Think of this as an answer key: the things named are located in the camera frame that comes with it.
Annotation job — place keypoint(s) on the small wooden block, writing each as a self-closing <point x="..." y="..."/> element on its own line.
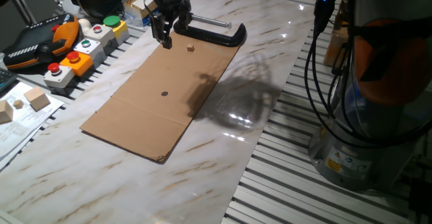
<point x="191" y="47"/>

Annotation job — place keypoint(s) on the open box gold foil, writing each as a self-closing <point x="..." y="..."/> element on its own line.
<point x="138" y="6"/>

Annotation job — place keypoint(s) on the white round ball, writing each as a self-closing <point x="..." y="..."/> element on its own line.
<point x="84" y="25"/>

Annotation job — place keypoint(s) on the white box green lamp button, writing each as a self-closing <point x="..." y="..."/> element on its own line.
<point x="91" y="50"/>

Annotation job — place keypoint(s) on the open brown cardboard box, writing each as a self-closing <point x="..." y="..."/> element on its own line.
<point x="334" y="45"/>

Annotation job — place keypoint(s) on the black orange teach pendant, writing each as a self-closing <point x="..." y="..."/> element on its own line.
<point x="37" y="45"/>

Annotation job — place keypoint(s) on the white box small red button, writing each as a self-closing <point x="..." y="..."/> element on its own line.
<point x="101" y="36"/>

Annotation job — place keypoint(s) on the orange box red button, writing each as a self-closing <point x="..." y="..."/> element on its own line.
<point x="77" y="65"/>

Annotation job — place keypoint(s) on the black computer keyboard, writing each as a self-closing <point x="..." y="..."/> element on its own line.
<point x="6" y="79"/>

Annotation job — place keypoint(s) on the tiny wooden cube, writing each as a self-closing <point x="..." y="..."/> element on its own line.
<point x="18" y="104"/>

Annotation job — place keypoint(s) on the white marble pattern sheet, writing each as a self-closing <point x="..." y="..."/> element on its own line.
<point x="101" y="190"/>

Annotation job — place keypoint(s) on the black C-clamp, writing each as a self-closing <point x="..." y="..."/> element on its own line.
<point x="216" y="38"/>

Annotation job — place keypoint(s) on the yellow box green button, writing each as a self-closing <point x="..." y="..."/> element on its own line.
<point x="118" y="30"/>

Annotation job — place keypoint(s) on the brown cardboard sheet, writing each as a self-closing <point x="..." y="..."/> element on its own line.
<point x="152" y="116"/>

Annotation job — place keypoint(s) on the large wooden cube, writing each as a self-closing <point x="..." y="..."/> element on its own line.
<point x="5" y="112"/>

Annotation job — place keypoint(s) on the medium wooden cube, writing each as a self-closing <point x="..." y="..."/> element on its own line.
<point x="37" y="99"/>

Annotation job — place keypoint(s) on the blue flat box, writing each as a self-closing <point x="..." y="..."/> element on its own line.
<point x="140" y="21"/>

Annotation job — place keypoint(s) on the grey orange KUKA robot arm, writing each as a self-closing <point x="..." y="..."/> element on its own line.
<point x="378" y="92"/>

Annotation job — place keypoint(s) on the white box red mushroom button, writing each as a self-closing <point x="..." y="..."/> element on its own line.
<point x="59" y="77"/>

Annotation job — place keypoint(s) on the printed white paper sheets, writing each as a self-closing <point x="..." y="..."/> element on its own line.
<point x="20" y="129"/>

